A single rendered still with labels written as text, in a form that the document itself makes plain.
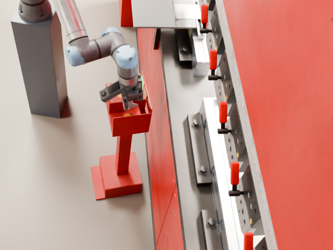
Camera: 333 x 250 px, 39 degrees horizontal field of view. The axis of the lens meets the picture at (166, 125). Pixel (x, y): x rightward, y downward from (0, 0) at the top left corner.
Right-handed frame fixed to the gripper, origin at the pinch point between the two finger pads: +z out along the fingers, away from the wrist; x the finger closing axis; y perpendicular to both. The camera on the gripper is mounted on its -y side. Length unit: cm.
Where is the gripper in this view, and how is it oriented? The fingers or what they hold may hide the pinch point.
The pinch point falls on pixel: (124, 108)
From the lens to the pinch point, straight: 197.3
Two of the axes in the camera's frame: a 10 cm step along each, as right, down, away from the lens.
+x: -2.3, -8.4, 5.0
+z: -0.3, 5.2, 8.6
